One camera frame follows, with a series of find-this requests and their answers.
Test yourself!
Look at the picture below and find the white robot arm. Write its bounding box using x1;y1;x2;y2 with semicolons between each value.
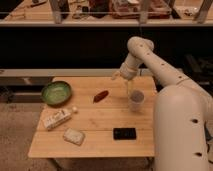
113;36;213;171

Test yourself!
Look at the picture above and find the red sausage toy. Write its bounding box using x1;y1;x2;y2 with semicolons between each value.
93;90;109;103

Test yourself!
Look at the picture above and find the white sponge block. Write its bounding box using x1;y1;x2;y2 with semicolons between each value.
63;128;85;145

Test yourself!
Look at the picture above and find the white carton box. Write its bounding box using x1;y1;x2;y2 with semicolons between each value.
43;109;72;131

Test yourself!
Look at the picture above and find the black rectangular phone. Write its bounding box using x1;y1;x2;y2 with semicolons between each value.
113;128;137;140

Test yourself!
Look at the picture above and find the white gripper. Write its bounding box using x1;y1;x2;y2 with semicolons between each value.
111;62;138;98

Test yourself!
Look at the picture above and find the wooden table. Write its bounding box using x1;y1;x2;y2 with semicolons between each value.
27;75;158;171

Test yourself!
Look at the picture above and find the wooden shelf with clutter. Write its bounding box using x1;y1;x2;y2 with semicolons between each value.
0;0;213;27

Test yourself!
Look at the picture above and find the green ceramic bowl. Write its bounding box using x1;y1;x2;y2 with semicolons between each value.
41;81;72;106

